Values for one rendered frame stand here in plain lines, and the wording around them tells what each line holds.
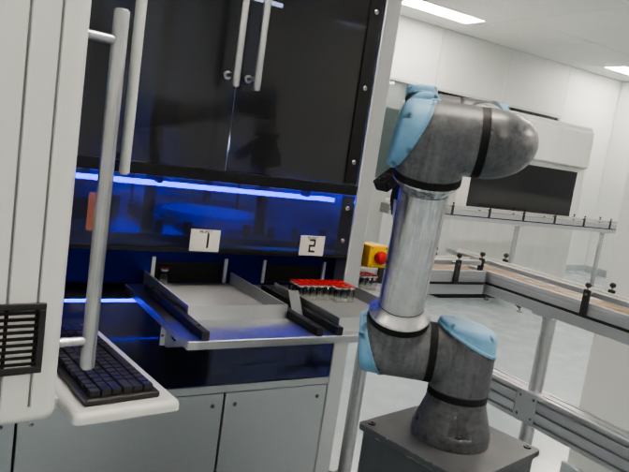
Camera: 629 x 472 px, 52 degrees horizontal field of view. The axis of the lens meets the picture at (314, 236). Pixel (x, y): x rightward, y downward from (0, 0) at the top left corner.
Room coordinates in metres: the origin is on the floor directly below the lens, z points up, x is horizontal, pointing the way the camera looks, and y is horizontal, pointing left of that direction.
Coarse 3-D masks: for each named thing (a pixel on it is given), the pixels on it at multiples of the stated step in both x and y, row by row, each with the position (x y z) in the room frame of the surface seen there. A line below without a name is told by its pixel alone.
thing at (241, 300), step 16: (144, 272) 1.70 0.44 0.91; (160, 288) 1.59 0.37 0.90; (176, 288) 1.69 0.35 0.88; (192, 288) 1.71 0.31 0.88; (208, 288) 1.74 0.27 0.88; (224, 288) 1.77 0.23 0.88; (240, 288) 1.78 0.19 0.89; (256, 288) 1.70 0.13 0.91; (192, 304) 1.55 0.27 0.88; (208, 304) 1.58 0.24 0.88; (224, 304) 1.60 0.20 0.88; (240, 304) 1.62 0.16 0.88; (256, 304) 1.52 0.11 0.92; (272, 304) 1.54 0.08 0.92
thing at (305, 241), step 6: (300, 240) 1.87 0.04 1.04; (306, 240) 1.88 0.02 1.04; (318, 240) 1.90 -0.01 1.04; (324, 240) 1.91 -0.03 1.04; (300, 246) 1.87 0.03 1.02; (306, 246) 1.88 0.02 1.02; (318, 246) 1.90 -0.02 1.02; (300, 252) 1.87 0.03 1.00; (306, 252) 1.88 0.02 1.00; (318, 252) 1.91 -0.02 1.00
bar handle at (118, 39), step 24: (120, 24) 1.05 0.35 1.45; (120, 48) 1.05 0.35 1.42; (120, 72) 1.05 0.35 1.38; (120, 96) 1.06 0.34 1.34; (96, 192) 1.05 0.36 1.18; (96, 216) 1.05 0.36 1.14; (96, 240) 1.05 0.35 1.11; (96, 264) 1.05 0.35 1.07; (96, 288) 1.05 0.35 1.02; (96, 312) 1.05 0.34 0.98; (96, 336) 1.06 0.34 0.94
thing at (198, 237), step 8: (192, 232) 1.69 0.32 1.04; (200, 232) 1.70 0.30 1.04; (208, 232) 1.71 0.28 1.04; (216, 232) 1.72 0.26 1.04; (192, 240) 1.69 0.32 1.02; (200, 240) 1.70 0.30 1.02; (216, 240) 1.73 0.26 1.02; (192, 248) 1.69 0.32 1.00; (200, 248) 1.70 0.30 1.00; (208, 248) 1.71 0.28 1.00; (216, 248) 1.73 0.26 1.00
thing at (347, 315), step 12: (276, 288) 1.78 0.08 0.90; (360, 288) 1.88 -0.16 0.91; (300, 300) 1.66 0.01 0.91; (312, 300) 1.79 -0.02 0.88; (324, 300) 1.81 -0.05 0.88; (360, 300) 1.87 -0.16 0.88; (372, 300) 1.82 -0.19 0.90; (324, 312) 1.57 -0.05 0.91; (336, 312) 1.69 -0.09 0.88; (348, 312) 1.71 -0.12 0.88; (360, 312) 1.73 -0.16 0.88; (348, 324) 1.52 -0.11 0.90
